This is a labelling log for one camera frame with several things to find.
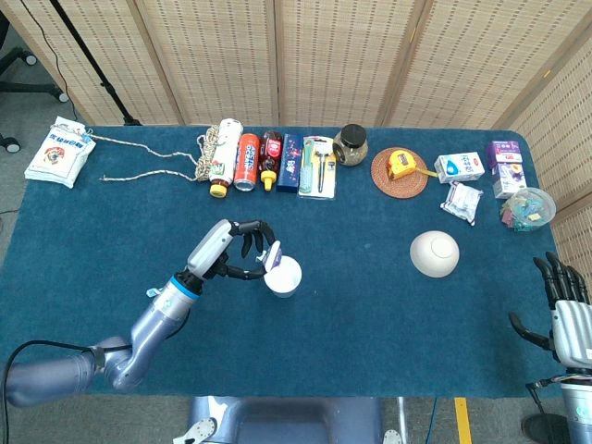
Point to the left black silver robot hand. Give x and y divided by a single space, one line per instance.
208 250

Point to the light blue toothbrush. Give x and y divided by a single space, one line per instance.
151 292

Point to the round woven brown coaster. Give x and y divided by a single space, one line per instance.
400 185

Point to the glass jar black lid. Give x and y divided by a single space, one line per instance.
350 145

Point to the black chair caster wheel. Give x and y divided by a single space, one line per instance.
11 144

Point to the black razor blister pack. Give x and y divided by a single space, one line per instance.
326 168

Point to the purple white toothpaste tube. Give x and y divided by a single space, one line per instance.
274 256

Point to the blue table cloth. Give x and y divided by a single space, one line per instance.
347 342

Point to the white printed cloth bag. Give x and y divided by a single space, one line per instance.
57 155

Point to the white blue milk carton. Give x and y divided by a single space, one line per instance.
459 167

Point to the crumpled white packet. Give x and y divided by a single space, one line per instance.
461 201

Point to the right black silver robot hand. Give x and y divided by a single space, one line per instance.
571 333

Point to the dark bottle red label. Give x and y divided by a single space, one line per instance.
270 152

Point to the white upturned bowl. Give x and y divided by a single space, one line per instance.
434 254

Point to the orange drink can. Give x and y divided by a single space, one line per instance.
247 162

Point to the green white brush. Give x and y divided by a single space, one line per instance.
306 171

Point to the white bottle yellow cap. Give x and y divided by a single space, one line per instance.
224 157

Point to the yellow tape measure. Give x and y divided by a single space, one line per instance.
401 164

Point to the clear tub of coloured clips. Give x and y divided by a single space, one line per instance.
527 210

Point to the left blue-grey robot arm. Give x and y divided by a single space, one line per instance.
148 328

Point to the black office chair base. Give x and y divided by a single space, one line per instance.
18 83

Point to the blue-grey robot torso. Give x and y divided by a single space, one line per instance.
287 421

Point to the black tripod stand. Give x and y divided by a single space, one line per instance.
99 78

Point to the dark blue carton box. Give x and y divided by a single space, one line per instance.
290 164

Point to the white purple small box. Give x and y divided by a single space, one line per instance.
509 178

